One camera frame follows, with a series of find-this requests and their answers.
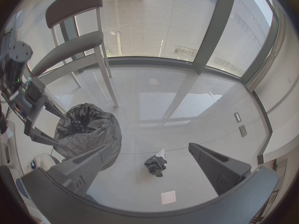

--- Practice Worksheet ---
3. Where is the window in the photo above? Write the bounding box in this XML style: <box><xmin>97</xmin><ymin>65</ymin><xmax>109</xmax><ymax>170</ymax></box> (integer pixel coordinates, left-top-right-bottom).
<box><xmin>7</xmin><ymin>0</ymin><xmax>279</xmax><ymax>83</ymax></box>

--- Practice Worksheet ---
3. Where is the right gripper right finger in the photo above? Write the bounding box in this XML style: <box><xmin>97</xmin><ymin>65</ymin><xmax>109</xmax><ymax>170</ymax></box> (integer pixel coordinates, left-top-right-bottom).
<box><xmin>188</xmin><ymin>142</ymin><xmax>252</xmax><ymax>196</ymax></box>

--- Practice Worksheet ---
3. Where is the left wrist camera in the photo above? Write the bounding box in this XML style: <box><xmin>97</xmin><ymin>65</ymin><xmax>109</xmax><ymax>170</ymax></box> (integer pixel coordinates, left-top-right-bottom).
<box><xmin>24</xmin><ymin>77</ymin><xmax>46</xmax><ymax>103</ymax></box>

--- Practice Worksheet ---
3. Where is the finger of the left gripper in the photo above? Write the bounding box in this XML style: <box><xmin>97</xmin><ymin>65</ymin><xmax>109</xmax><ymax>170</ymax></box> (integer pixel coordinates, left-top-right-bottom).
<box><xmin>44</xmin><ymin>99</ymin><xmax>67</xmax><ymax>120</ymax></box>
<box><xmin>29</xmin><ymin>127</ymin><xmax>61</xmax><ymax>147</ymax></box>

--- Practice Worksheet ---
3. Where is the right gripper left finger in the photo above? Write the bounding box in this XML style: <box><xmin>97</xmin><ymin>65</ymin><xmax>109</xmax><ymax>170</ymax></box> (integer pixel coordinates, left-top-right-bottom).
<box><xmin>48</xmin><ymin>144</ymin><xmax>113</xmax><ymax>197</ymax></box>

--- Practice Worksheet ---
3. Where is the black plastic bag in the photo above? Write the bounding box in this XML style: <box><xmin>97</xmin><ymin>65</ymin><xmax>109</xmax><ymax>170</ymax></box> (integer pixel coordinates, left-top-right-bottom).
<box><xmin>54</xmin><ymin>103</ymin><xmax>122</xmax><ymax>160</ymax></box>

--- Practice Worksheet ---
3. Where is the black plastic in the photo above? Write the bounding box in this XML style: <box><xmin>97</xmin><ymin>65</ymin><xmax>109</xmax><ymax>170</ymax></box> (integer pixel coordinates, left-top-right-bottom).
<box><xmin>144</xmin><ymin>155</ymin><xmax>168</xmax><ymax>177</ymax></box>

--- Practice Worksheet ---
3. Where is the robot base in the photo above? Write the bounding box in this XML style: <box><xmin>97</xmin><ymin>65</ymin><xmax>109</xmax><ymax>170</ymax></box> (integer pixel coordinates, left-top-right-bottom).
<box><xmin>0</xmin><ymin>120</ymin><xmax>62</xmax><ymax>224</ymax></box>

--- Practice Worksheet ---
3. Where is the dark grey white-legged chair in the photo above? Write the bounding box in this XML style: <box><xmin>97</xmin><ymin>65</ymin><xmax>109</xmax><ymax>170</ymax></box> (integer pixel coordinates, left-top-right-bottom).
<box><xmin>30</xmin><ymin>0</ymin><xmax>120</xmax><ymax>116</ymax></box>

